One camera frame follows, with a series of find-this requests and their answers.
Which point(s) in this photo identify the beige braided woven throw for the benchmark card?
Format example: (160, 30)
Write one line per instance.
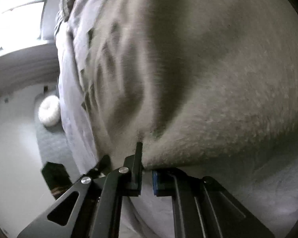
(67, 2)

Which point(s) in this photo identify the white round tufted pillow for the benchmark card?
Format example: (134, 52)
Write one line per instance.
(49, 110)

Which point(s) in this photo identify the olive green knit sweater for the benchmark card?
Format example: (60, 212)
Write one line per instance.
(213, 67)

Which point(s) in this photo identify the light grey fleece blanket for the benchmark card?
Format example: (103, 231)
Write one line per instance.
(250, 186)

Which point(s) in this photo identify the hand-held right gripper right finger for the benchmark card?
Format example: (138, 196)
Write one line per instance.
(157, 182)

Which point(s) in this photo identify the grey textured bedspread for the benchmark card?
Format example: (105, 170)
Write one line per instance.
(69, 79)

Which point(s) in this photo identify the bright window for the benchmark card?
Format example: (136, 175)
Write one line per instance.
(17, 12)

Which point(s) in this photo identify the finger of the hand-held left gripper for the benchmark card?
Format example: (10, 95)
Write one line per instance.
(103, 164)

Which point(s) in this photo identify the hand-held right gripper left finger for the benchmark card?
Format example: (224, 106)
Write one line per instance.
(137, 176)

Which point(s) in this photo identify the teal quilted mat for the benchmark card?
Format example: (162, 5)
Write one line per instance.
(54, 146)

